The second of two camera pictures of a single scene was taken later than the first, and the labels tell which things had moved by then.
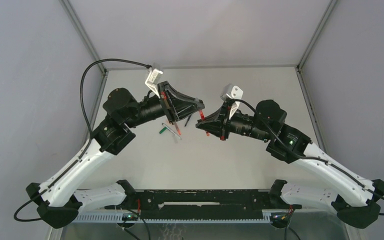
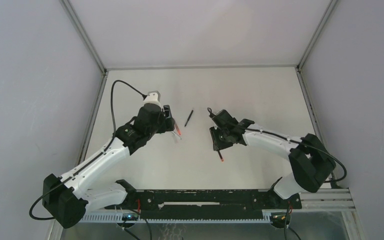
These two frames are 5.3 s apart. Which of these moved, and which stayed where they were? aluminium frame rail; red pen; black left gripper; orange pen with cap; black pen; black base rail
Moved: red pen; black left gripper
Stayed: aluminium frame rail; orange pen with cap; black pen; black base rail
